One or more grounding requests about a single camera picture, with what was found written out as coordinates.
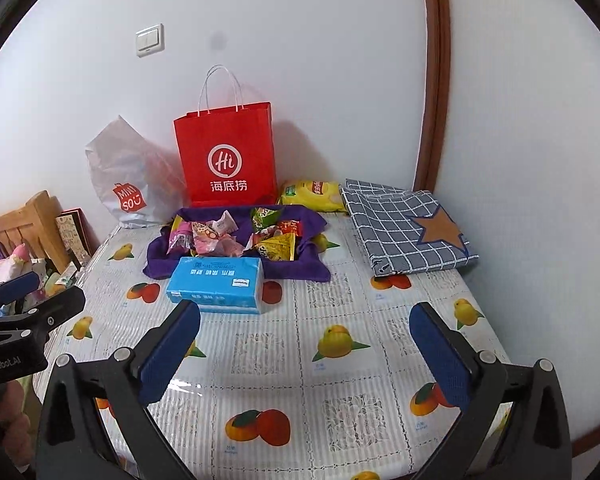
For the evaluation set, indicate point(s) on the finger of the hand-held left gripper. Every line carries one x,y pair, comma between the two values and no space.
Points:
55,310
20,281

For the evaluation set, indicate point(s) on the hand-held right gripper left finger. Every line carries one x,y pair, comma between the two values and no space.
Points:
170,350

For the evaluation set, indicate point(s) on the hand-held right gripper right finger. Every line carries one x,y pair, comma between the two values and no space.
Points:
442,355

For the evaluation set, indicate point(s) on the magenta snack packet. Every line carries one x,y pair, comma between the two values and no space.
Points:
181,235

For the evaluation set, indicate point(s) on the light pink snack packet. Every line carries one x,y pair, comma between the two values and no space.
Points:
230,248

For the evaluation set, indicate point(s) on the yellow triangular snack packet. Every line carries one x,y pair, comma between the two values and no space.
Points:
277,249

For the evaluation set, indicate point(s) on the green snack packet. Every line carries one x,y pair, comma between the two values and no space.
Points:
263,217

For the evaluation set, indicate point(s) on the red snack packet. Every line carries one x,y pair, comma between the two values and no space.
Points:
290,227

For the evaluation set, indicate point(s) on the person's left hand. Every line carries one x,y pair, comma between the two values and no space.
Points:
12,425

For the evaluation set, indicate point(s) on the pink plush toy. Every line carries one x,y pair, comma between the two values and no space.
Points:
15,260

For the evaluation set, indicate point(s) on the wooden headboard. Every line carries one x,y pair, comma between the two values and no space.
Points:
35,215

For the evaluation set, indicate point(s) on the brown patterned book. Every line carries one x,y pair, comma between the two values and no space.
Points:
72,232

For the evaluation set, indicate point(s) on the blue tissue pack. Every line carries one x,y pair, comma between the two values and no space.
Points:
215,282

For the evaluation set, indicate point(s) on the grey checked cloth with star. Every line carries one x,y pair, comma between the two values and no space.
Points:
405,230

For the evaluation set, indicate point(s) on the white plastic bag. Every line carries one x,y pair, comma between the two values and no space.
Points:
125,165

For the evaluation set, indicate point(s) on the purple towel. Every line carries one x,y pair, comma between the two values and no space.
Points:
310,265

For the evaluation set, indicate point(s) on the yellow chips bag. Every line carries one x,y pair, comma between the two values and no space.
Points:
315,195

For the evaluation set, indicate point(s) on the red paper bag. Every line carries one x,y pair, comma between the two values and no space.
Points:
230,130

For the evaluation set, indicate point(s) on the white light switch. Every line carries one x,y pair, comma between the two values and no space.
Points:
150,40

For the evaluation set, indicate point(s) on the brown wooden door frame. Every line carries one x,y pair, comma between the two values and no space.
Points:
435,60

